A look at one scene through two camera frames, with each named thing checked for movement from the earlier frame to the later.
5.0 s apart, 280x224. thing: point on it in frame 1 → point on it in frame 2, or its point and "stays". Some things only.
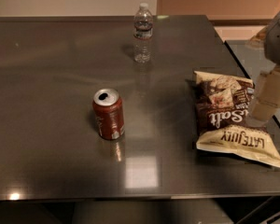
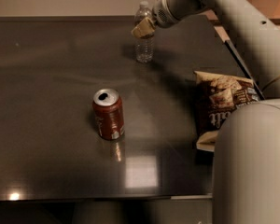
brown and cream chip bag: x=222 y=110 stays
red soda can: x=109 y=111 stays
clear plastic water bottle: x=143 y=35 stays
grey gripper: x=278 y=41 → x=162 y=13
